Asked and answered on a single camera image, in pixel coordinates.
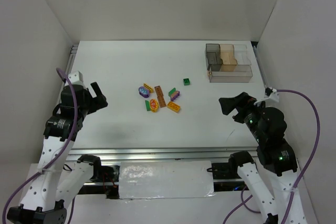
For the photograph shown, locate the lower brown lego plate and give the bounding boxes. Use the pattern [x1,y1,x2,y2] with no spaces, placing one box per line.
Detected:
[157,95,166,108]

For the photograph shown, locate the purple paw lego brick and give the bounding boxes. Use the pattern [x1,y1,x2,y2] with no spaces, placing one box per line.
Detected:
[138,86,151,98]

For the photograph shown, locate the aluminium frame rail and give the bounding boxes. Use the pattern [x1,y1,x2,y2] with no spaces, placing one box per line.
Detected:
[67,147,257,163]

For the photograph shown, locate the green sloped lego brick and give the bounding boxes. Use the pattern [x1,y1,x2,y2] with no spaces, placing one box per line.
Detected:
[169,88,176,97]

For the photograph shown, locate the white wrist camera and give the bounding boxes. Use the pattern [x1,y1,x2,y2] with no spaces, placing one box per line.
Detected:
[254,87,279,106]
[68,71,86,88]

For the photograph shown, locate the small green lego brick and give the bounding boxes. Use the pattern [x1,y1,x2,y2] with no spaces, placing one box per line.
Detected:
[183,78,191,86]

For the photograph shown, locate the upper brown lego plate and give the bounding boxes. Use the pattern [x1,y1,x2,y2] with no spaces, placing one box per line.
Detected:
[154,86,164,97]

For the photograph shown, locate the yellow flower lego brick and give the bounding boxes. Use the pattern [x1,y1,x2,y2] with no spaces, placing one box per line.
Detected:
[150,99,159,112]

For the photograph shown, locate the long front clear container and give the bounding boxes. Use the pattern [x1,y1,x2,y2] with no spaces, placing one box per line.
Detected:
[207,66,253,83]

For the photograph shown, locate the smoky grey container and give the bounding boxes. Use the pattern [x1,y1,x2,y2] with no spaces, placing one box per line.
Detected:
[205,44,223,71]

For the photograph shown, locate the yellow 2x3 lego brick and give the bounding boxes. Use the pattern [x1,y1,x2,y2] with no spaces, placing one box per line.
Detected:
[166,101,181,113]

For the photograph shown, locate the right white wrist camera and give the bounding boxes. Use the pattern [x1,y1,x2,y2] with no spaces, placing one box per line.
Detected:
[254,87,279,106]

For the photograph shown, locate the yellow striped lego brick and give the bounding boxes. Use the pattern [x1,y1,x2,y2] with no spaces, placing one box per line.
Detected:
[143,83,154,93]

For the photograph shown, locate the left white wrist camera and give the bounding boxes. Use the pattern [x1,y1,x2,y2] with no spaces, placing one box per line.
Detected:
[68,71,86,88]

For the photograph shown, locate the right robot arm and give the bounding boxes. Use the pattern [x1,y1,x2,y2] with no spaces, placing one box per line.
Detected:
[219,88,307,223]

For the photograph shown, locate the brown lego plate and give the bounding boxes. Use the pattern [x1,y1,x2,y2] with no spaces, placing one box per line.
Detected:
[157,95,166,108]
[154,86,164,97]

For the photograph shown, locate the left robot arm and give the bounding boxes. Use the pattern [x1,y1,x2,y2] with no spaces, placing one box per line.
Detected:
[2,78,108,223]

